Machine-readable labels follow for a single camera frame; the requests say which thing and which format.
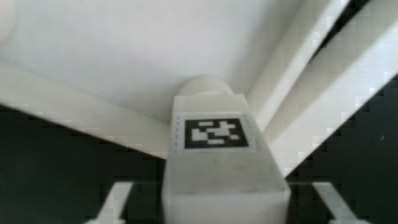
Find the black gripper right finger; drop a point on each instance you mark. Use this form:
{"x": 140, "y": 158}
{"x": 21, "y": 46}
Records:
{"x": 337, "y": 204}

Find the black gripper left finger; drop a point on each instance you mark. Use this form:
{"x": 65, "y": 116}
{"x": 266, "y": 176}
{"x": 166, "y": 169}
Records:
{"x": 113, "y": 208}

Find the white square table top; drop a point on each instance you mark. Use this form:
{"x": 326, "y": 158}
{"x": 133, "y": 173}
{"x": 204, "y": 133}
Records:
{"x": 99, "y": 56}

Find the white U-shaped obstacle fence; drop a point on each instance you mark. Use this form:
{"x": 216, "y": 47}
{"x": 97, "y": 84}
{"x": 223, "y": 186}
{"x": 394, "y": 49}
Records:
{"x": 349, "y": 72}

